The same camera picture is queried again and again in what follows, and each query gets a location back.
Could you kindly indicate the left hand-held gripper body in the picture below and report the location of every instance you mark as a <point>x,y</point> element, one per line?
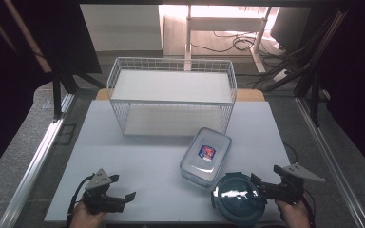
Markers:
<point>98,198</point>

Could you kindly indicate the clear rectangular food container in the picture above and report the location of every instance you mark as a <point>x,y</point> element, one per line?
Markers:
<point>204,158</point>

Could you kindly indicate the wooden table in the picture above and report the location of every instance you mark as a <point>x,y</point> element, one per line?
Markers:
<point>250,94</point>

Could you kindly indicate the black metal stand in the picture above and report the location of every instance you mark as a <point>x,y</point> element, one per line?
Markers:
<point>57,95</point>
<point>314,95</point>

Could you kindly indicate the white desk frame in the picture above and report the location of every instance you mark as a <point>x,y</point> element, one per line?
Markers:
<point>188,34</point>

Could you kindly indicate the aluminium rail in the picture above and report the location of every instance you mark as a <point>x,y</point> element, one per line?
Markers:
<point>326,158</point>
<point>31,171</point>

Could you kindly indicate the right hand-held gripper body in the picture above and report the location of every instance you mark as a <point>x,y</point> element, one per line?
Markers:
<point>286,190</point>

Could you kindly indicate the black curtain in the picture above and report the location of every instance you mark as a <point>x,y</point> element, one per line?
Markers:
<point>361,79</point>
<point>6,95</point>

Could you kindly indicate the white cabinet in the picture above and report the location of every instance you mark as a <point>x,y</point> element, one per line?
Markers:
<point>120,28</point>

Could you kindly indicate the white power strip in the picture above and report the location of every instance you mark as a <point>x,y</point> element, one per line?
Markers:
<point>279,75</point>

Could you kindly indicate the person's right hand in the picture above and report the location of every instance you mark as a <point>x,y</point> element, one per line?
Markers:
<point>293,215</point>

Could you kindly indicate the round dark teal food container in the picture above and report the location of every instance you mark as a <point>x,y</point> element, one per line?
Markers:
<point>238,202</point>

